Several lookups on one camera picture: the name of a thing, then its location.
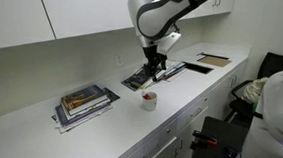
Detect black cart with red clamp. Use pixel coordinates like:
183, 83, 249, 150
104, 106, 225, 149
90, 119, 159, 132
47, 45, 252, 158
190, 117, 248, 158

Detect white mug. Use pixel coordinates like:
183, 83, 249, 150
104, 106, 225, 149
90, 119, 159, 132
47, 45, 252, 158
141, 91, 157, 111

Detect drawer handle upper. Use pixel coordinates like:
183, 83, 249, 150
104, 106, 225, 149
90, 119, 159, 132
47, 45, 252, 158
190, 108, 202, 117

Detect top book brown cover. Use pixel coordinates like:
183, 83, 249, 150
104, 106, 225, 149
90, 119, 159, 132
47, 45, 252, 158
61, 85, 109, 116

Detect black office chair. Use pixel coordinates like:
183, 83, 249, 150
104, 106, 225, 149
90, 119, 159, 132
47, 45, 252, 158
225, 53, 283, 128

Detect upper cabinet handles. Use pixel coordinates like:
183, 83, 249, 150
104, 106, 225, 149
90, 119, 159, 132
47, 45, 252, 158
213, 0, 221, 7

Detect wall outlet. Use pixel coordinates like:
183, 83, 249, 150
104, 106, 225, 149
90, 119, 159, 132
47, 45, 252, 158
115, 55, 124, 67

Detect drawer handle lower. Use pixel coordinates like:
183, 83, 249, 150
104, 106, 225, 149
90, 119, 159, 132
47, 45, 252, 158
143, 144, 161, 158

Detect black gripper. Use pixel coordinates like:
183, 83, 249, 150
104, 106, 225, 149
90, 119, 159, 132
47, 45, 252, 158
143, 46, 167, 82

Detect cream cloth on chair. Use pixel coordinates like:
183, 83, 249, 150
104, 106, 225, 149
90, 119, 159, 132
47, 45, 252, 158
241, 77, 268, 104

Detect brown board with frame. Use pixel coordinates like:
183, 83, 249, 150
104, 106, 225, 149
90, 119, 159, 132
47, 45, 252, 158
197, 53, 231, 68

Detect lower stack of books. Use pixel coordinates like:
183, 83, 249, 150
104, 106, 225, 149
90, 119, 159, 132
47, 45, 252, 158
53, 87, 120, 134

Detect drawer handle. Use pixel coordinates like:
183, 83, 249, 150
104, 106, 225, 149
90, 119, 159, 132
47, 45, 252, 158
143, 144, 161, 158
190, 108, 202, 117

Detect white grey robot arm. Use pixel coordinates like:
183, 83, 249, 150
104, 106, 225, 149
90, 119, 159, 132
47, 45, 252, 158
128, 0, 207, 82

